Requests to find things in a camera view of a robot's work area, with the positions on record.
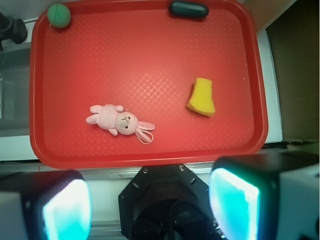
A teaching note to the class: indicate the black knob fixture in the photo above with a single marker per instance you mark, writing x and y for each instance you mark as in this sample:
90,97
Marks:
12,29

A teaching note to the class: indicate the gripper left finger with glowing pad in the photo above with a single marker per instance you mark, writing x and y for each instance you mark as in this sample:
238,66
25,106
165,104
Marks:
45,205

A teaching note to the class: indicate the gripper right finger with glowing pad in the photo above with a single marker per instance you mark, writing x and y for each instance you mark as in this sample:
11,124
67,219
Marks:
271,196

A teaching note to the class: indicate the yellow sponge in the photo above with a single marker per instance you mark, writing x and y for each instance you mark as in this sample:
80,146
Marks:
201,98

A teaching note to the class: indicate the dark green oblong object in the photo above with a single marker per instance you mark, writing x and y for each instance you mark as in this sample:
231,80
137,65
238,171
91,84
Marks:
188,9

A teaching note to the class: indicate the green textured ball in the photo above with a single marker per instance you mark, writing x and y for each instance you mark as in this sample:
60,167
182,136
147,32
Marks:
59,16

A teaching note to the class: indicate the red plastic tray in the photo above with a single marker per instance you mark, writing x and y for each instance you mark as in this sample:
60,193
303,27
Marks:
135,54

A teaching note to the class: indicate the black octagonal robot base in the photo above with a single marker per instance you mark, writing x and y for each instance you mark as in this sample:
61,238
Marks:
167,202

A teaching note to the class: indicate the pink plush bunny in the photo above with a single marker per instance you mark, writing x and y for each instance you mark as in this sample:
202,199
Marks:
116,120

